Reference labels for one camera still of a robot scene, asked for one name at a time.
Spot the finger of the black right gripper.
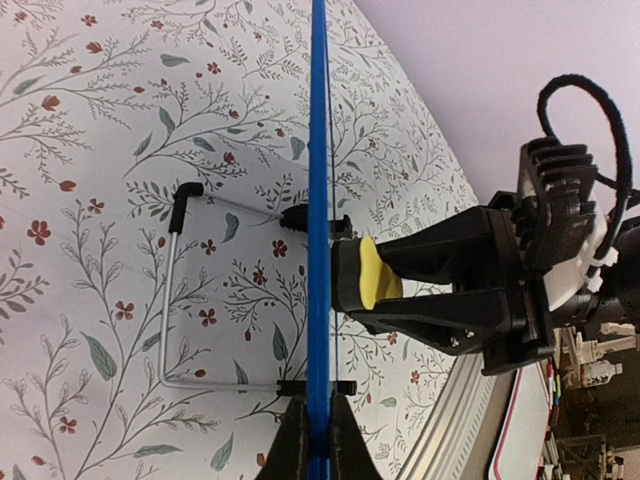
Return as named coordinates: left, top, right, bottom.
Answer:
left=376, top=206, right=505, bottom=285
left=349, top=289, right=513, bottom=355

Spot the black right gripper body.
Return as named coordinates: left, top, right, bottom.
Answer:
left=476, top=192, right=556, bottom=376

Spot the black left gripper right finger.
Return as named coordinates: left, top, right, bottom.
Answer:
left=329, top=393, right=382, bottom=480

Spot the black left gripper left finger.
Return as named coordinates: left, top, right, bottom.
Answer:
left=255, top=396, right=310, bottom=480

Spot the blue framed whiteboard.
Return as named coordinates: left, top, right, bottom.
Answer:
left=307, top=1, right=331, bottom=480

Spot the yellow whiteboard eraser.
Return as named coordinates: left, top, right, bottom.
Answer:
left=331, top=237, right=404, bottom=313

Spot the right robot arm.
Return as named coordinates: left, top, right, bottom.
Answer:
left=331, top=74, right=639, bottom=376

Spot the black whiteboard foot clip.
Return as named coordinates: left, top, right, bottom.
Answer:
left=279, top=203, right=354, bottom=240
left=276, top=380, right=357, bottom=397

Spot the pink edged background board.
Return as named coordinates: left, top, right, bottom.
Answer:
left=485, top=361, right=551, bottom=480

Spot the floral tablecloth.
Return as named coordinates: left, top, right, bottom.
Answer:
left=0, top=0, right=481, bottom=480

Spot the aluminium front rail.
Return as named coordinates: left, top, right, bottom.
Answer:
left=397, top=355, right=495, bottom=480

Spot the metal wire whiteboard stand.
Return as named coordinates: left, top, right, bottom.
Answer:
left=145, top=181, right=309, bottom=396

